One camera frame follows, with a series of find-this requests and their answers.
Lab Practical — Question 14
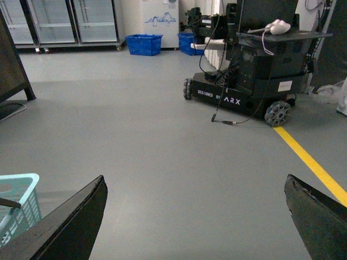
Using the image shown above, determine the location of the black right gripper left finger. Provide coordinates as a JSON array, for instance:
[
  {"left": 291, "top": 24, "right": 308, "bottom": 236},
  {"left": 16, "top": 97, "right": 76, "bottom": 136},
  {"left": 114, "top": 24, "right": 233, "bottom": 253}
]
[{"left": 1, "top": 175, "right": 108, "bottom": 259}]

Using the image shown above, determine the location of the black display stand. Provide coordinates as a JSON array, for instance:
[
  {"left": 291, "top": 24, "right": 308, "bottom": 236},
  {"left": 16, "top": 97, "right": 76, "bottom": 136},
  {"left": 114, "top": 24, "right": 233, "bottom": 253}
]
[{"left": 0, "top": 10, "right": 36, "bottom": 121}]

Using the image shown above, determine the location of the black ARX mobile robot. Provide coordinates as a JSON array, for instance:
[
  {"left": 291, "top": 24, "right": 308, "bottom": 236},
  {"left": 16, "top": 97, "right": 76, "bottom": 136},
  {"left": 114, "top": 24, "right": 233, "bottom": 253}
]
[{"left": 183, "top": 1, "right": 329, "bottom": 127}]

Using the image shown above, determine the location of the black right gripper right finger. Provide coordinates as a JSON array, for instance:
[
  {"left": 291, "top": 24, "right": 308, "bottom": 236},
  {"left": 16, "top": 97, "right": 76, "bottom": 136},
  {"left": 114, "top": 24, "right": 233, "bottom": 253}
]
[{"left": 284, "top": 174, "right": 346, "bottom": 259}]

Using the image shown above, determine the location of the blue crate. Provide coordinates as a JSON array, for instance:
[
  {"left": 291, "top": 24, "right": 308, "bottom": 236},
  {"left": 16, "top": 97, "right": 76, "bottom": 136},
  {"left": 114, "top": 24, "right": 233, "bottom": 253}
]
[
  {"left": 125, "top": 34, "right": 163, "bottom": 56},
  {"left": 177, "top": 32, "right": 204, "bottom": 56}
]

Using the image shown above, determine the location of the glass door refrigerator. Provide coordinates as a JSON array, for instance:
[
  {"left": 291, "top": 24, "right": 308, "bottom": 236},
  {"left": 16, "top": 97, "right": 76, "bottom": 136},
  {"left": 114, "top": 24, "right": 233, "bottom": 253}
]
[{"left": 1, "top": 0, "right": 126, "bottom": 53}]

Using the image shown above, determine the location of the blue crate right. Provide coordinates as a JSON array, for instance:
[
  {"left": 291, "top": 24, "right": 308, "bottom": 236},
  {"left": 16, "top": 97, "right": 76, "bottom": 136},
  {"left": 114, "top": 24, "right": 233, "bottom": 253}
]
[{"left": 177, "top": 32, "right": 204, "bottom": 56}]

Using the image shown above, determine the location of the white chest freezer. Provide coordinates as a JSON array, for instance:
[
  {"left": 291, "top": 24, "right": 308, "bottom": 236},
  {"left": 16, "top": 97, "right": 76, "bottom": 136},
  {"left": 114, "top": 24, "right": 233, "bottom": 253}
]
[{"left": 121, "top": 0, "right": 179, "bottom": 49}]

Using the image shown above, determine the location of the light blue plastic basket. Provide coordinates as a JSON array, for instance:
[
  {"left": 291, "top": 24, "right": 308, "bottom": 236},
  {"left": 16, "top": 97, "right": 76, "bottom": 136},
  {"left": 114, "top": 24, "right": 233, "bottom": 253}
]
[{"left": 1, "top": 173, "right": 42, "bottom": 246}]

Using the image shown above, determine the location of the white headset on robot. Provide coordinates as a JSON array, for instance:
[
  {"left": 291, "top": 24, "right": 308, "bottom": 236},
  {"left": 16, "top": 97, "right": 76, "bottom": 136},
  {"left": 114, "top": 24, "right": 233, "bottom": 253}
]
[{"left": 247, "top": 19, "right": 291, "bottom": 56}]

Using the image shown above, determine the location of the black cable on floor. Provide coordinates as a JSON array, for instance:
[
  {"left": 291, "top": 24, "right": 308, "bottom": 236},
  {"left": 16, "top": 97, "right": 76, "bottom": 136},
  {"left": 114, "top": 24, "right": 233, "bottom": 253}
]
[{"left": 211, "top": 78, "right": 272, "bottom": 126}]

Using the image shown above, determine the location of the blue crate left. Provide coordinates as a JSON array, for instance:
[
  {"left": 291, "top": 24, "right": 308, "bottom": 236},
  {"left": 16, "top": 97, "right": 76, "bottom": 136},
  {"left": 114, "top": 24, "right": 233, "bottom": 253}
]
[{"left": 125, "top": 34, "right": 163, "bottom": 56}]

